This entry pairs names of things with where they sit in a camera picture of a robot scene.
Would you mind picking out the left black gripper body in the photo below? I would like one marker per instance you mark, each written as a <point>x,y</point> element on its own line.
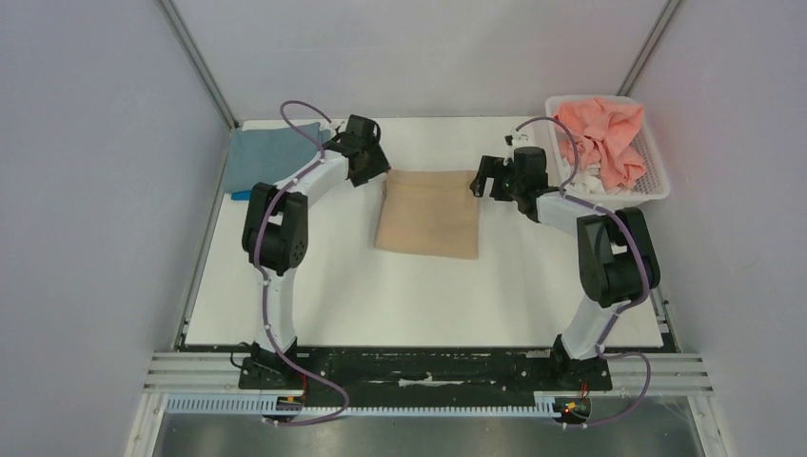
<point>376,164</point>

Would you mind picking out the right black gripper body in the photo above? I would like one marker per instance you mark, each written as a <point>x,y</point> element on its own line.
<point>495,178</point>

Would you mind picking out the beige t shirt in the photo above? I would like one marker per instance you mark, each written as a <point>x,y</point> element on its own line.
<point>430,213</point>

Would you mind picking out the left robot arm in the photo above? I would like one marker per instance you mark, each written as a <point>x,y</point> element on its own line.
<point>275,235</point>

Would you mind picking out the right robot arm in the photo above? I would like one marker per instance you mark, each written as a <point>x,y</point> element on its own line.
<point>618,266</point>

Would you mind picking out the white t shirt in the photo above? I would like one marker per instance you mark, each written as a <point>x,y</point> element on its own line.
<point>593,180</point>

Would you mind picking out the pink t shirt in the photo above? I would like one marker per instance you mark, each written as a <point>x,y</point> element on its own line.
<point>603,132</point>

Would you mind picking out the grey-blue folded t shirt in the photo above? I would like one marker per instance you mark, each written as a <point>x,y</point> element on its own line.
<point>265,156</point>

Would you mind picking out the bright blue folded t shirt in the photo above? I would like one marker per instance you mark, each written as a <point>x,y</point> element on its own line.
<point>240,195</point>

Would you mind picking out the white plastic basket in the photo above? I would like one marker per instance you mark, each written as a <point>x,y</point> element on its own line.
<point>652,186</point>

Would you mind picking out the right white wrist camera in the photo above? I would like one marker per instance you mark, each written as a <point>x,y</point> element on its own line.
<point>517,139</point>

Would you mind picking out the left corner aluminium post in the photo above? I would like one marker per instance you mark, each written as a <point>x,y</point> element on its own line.
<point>184,36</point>

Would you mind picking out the corner aluminium post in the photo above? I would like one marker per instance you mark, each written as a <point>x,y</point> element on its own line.
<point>666,17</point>
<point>184,36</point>

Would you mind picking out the right corner aluminium post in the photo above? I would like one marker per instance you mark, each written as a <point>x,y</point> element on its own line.
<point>666,17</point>

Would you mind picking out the white cable duct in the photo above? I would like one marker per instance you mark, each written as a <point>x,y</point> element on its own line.
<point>272,405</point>

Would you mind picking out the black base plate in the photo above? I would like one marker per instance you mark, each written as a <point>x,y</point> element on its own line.
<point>421,377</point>

